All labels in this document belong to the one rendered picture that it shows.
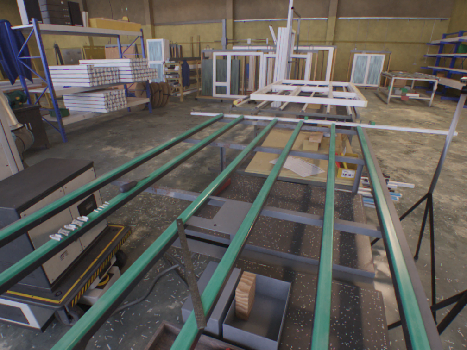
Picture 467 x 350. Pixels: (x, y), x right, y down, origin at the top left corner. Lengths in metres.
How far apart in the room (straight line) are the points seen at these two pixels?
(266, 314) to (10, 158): 1.64
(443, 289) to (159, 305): 1.91
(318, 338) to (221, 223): 0.50
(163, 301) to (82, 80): 4.65
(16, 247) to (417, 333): 1.59
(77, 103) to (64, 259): 4.88
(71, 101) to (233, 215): 5.65
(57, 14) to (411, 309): 5.86
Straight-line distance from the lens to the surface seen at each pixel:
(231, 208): 1.06
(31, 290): 1.78
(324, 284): 0.78
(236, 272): 1.02
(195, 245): 1.34
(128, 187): 1.23
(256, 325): 1.01
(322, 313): 0.72
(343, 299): 1.14
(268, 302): 1.07
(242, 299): 0.93
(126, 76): 6.07
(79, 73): 5.84
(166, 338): 1.00
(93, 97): 5.87
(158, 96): 7.71
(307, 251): 1.30
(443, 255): 2.67
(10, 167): 1.95
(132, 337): 1.77
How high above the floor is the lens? 1.43
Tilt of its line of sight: 25 degrees down
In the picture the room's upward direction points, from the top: straight up
